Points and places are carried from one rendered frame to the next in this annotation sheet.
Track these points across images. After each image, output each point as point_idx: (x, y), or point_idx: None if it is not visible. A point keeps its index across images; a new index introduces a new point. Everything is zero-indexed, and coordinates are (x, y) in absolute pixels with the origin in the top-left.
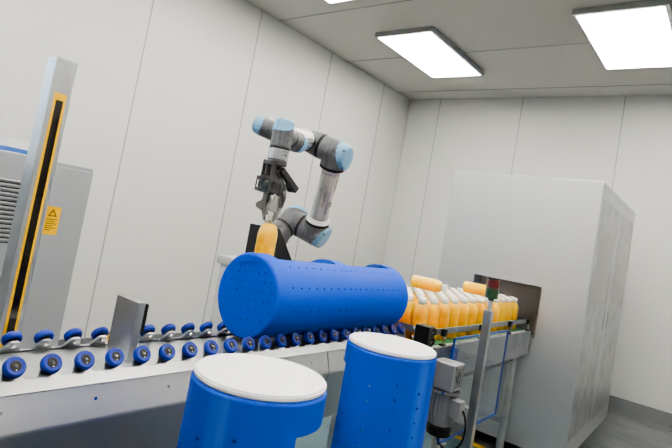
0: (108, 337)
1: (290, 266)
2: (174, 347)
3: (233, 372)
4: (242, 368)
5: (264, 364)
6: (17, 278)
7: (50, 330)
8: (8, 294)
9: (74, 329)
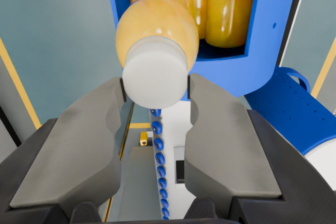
0: (146, 142)
1: (273, 23)
2: (177, 107)
3: (326, 178)
4: (326, 171)
5: (333, 157)
6: (108, 212)
7: (164, 186)
8: (111, 202)
9: (164, 176)
